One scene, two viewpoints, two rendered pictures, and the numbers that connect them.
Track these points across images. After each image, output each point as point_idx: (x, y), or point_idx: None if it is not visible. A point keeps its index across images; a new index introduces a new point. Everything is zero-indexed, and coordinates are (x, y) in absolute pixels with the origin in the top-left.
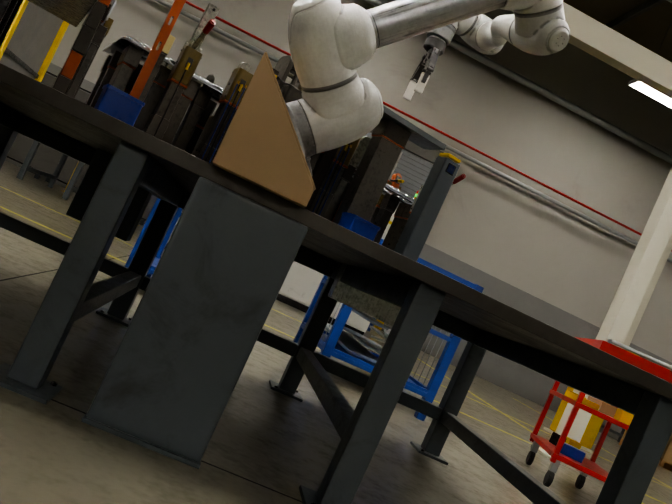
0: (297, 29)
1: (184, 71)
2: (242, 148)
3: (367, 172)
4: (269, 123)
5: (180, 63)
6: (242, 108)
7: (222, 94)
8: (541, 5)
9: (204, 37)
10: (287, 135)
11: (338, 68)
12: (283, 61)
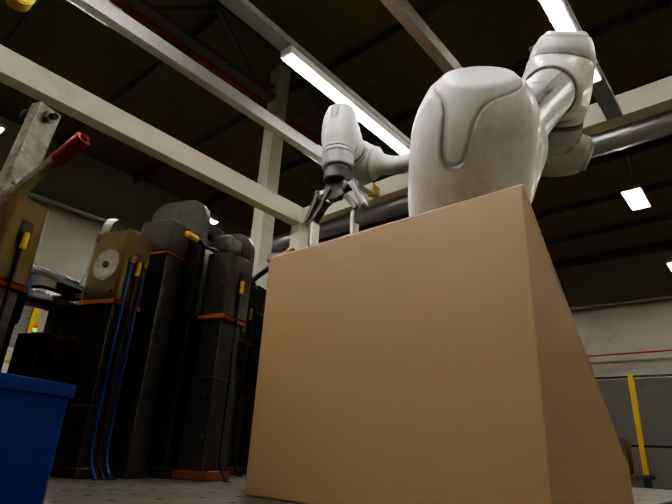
0: (498, 134)
1: (18, 253)
2: (568, 452)
3: None
4: (569, 359)
5: (4, 236)
6: (540, 340)
7: (88, 288)
8: (582, 117)
9: (51, 173)
10: (587, 374)
11: None
12: (179, 211)
